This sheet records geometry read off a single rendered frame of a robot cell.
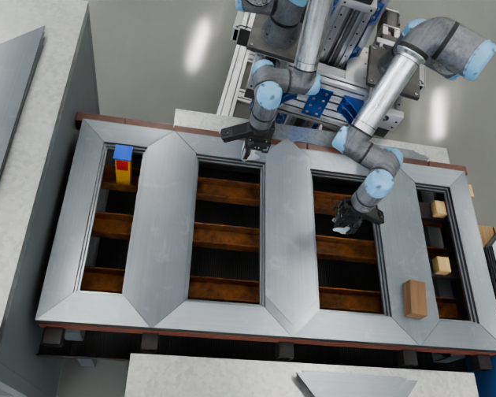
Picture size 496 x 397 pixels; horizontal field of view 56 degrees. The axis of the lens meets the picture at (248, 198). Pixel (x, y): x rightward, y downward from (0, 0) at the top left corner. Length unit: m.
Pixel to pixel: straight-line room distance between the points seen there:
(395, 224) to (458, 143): 1.78
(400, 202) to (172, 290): 0.95
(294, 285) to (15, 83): 1.11
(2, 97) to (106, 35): 1.79
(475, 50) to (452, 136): 2.12
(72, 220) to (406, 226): 1.21
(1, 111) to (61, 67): 0.26
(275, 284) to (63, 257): 0.68
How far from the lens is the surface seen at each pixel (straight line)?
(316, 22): 1.50
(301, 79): 1.55
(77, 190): 1.69
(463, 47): 1.51
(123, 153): 1.71
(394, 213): 1.90
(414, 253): 1.86
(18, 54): 1.76
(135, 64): 3.19
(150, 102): 3.00
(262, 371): 1.63
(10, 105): 1.62
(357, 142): 1.47
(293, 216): 1.72
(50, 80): 1.70
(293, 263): 1.65
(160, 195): 1.67
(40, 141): 1.56
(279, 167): 1.81
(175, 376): 1.58
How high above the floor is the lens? 2.31
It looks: 59 degrees down
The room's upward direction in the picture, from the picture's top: 24 degrees clockwise
